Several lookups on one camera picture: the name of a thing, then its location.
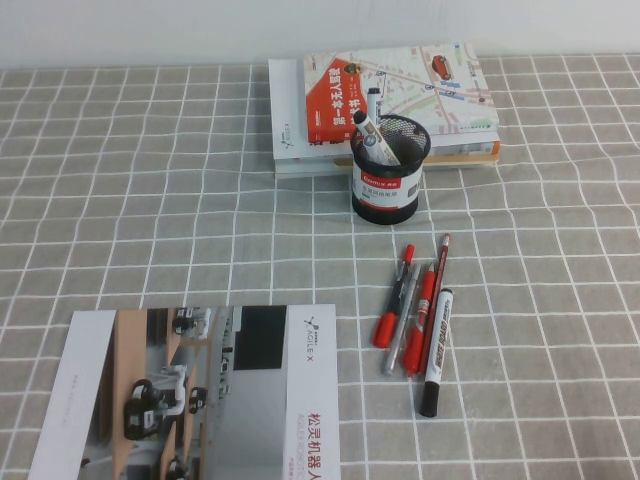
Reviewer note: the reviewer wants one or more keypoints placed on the white board marker black cap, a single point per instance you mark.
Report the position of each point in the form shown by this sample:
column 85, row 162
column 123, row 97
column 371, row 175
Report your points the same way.
column 375, row 102
column 439, row 340
column 372, row 140

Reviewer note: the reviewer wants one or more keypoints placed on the black mesh pen holder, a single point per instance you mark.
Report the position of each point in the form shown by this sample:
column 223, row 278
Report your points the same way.
column 385, row 205

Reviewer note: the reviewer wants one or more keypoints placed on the red and black pen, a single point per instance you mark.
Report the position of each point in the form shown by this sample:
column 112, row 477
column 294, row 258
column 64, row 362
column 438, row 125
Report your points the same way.
column 384, row 330

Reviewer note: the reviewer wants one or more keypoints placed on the silver pen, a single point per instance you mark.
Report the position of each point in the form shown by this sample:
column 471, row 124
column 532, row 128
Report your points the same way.
column 397, row 340

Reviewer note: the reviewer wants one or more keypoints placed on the red gel pen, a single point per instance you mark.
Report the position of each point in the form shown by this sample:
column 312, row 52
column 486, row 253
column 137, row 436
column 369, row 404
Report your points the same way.
column 414, row 345

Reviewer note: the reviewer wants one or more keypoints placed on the white thick book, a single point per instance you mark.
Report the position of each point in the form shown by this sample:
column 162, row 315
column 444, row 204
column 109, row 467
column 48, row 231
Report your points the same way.
column 305, row 169

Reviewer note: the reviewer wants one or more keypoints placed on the grey white-grid tablecloth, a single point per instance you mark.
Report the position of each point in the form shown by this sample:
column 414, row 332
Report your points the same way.
column 200, row 225

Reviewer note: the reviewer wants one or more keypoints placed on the red pencil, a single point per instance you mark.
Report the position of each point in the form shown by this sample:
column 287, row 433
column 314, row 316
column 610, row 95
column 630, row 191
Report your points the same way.
column 442, row 265

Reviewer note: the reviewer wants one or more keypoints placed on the white thin book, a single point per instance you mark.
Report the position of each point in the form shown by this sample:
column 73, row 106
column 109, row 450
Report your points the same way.
column 285, row 100

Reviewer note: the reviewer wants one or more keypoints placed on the AgileX robot brochure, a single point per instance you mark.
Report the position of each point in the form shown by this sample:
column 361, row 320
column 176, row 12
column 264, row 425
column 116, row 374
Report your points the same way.
column 310, row 390

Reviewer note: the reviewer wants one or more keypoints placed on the orange-edged book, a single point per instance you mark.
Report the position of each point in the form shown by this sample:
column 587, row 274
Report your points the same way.
column 465, row 157

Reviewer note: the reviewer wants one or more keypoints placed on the map cover book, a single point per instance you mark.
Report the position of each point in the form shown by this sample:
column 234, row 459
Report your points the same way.
column 425, row 85

